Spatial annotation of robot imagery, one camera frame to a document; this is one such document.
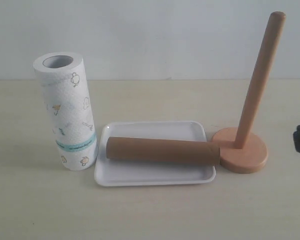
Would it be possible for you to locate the white rectangular plastic tray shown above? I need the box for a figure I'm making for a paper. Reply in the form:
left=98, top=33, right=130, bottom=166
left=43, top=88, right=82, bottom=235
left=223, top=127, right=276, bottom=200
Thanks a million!
left=94, top=120, right=216, bottom=187

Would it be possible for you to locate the brown cardboard tube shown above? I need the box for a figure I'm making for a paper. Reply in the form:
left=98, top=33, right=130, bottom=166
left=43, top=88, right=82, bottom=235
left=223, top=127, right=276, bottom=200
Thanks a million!
left=106, top=136, right=221, bottom=166

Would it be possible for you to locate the printed white paper towel roll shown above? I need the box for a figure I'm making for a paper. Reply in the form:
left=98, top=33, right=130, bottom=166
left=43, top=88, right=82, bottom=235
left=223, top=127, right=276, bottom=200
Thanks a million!
left=33, top=52, right=98, bottom=171

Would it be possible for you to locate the wooden paper towel holder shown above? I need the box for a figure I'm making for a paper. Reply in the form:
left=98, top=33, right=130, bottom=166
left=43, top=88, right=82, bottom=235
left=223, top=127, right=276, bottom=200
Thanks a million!
left=212, top=11, right=286, bottom=174

